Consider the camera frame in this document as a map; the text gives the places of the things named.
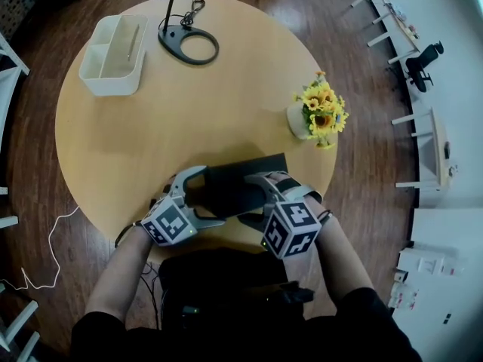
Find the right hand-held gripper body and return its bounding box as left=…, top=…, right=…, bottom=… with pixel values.
left=260, top=170, right=324, bottom=260

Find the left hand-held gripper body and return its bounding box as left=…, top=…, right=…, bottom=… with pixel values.
left=140, top=181, right=198, bottom=248

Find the black rectangular box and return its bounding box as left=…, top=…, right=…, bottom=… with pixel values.
left=184, top=152, right=291, bottom=235

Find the person's left forearm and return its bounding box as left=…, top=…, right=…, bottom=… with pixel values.
left=84, top=223, right=154, bottom=322

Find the person's right forearm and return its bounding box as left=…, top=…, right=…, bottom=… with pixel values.
left=303, top=193, right=375, bottom=305

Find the white plastic organizer tray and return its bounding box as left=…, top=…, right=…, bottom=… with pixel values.
left=78, top=14, right=149, bottom=97

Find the black waist pack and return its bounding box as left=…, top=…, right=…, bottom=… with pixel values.
left=263, top=281, right=315, bottom=305

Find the white round vase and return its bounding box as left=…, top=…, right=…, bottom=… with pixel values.
left=285, top=103, right=311, bottom=140

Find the yellow sunflower bouquet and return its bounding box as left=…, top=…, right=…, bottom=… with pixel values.
left=293, top=70, right=350, bottom=151

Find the person's black clothing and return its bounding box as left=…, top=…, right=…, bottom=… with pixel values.
left=69, top=247, right=423, bottom=362

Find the black desk lamp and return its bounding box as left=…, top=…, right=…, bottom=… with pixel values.
left=157, top=0, right=303, bottom=66

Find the white cabinet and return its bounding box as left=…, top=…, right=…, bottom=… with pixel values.
left=387, top=207, right=483, bottom=362

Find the short wooden top desk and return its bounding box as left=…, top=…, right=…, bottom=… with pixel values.
left=390, top=106, right=460, bottom=192

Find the black office chair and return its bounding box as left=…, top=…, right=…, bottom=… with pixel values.
left=405, top=40, right=445, bottom=94

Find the white metal shelf rack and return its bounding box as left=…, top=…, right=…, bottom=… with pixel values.
left=0, top=31, right=31, bottom=155

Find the long wooden top desk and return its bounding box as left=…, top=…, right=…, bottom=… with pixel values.
left=349, top=0, right=423, bottom=66

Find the black wrist strap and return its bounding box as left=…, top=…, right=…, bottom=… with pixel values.
left=114, top=220, right=143, bottom=249

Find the black hanging cable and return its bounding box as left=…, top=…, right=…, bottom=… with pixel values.
left=140, top=264, right=164, bottom=331

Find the white floor cable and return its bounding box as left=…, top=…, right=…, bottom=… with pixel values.
left=0, top=204, right=81, bottom=291

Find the white switch plate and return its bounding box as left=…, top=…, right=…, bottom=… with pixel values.
left=416, top=256, right=447, bottom=275

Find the coiled black lamp cable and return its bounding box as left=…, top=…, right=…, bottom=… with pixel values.
left=180, top=0, right=206, bottom=30

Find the white metal frame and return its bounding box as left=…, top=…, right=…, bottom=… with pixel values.
left=0, top=215, right=41, bottom=362

